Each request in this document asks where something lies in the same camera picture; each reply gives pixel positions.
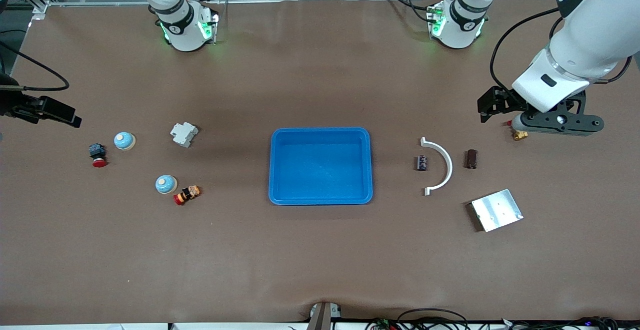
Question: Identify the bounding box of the black cable bundle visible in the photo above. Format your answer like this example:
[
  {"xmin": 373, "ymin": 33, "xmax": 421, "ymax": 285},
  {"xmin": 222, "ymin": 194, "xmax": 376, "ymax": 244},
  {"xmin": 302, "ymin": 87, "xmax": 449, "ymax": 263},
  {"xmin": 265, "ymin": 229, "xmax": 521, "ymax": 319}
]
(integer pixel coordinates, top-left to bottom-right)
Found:
[{"xmin": 365, "ymin": 308, "xmax": 640, "ymax": 330}]

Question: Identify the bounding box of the red yellow emergency stop button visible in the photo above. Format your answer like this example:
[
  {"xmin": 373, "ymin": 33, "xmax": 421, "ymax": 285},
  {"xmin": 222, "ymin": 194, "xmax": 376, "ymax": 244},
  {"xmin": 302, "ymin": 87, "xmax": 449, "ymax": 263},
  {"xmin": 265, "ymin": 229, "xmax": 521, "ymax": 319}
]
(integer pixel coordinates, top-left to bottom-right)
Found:
[{"xmin": 173, "ymin": 185, "xmax": 202, "ymax": 206}]

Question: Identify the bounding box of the red push button black body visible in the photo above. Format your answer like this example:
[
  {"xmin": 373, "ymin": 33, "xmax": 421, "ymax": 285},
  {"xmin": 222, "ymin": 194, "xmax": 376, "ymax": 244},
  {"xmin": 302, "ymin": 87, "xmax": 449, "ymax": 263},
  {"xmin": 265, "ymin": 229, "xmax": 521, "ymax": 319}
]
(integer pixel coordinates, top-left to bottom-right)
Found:
[{"xmin": 88, "ymin": 143, "xmax": 108, "ymax": 168}]

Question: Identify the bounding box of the white curved plastic bracket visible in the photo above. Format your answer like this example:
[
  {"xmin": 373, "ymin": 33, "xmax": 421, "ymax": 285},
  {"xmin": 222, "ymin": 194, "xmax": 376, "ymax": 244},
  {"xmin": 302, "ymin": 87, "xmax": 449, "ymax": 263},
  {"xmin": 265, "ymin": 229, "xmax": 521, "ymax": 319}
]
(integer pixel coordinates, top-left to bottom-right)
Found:
[{"xmin": 420, "ymin": 137, "xmax": 454, "ymax": 196}]

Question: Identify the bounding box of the silver metal plate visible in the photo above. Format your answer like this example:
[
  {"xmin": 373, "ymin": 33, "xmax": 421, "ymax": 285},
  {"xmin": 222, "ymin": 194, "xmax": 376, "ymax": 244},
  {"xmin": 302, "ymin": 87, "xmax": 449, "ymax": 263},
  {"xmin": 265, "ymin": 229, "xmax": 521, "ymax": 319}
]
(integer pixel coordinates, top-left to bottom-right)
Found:
[{"xmin": 468, "ymin": 189, "xmax": 524, "ymax": 233}]

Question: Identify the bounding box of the blue plastic tray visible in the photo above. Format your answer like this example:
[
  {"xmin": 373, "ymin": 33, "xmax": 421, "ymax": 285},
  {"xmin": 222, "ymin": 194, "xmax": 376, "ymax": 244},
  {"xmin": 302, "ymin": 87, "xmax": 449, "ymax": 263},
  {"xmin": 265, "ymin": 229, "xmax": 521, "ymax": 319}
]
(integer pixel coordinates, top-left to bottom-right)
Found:
[{"xmin": 268, "ymin": 127, "xmax": 374, "ymax": 206}]

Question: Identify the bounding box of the blue dome bell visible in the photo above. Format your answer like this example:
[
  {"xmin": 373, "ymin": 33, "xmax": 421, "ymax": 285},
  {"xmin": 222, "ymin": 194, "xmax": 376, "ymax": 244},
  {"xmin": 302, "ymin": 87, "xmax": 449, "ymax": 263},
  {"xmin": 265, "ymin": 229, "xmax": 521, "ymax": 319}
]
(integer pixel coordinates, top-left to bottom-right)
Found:
[
  {"xmin": 155, "ymin": 175, "xmax": 178, "ymax": 195},
  {"xmin": 113, "ymin": 132, "xmax": 136, "ymax": 151}
]

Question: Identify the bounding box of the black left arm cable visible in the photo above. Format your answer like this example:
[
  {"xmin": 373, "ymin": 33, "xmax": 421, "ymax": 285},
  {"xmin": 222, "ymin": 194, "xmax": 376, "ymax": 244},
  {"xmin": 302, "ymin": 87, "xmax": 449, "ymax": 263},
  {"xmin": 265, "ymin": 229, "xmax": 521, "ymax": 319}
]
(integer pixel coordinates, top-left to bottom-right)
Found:
[{"xmin": 490, "ymin": 7, "xmax": 568, "ymax": 101}]

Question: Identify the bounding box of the white circuit breaker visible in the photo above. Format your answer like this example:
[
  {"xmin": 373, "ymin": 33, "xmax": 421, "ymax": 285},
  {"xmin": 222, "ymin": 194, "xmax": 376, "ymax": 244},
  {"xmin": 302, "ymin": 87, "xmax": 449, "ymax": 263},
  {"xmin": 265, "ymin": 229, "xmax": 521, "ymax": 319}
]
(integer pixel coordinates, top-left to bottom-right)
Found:
[{"xmin": 170, "ymin": 122, "xmax": 200, "ymax": 148}]

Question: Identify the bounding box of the brass valve red handle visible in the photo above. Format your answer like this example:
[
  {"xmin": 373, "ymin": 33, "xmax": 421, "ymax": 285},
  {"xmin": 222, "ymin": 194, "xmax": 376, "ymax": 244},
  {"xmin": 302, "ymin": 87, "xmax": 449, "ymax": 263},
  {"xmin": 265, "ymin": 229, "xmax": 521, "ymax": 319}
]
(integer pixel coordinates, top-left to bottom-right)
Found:
[{"xmin": 504, "ymin": 119, "xmax": 529, "ymax": 141}]

